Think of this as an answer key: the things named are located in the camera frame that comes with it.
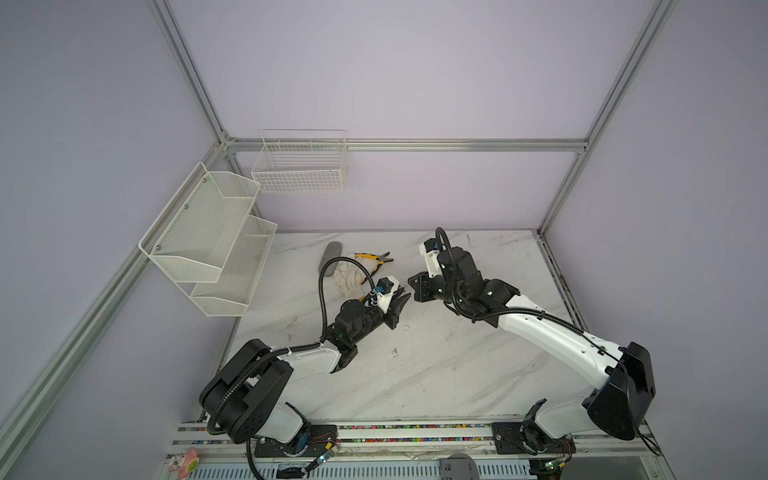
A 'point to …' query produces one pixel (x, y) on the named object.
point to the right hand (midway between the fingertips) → (406, 279)
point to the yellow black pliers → (381, 259)
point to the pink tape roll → (191, 454)
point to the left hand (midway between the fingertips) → (406, 292)
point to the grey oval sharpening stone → (332, 251)
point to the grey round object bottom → (459, 466)
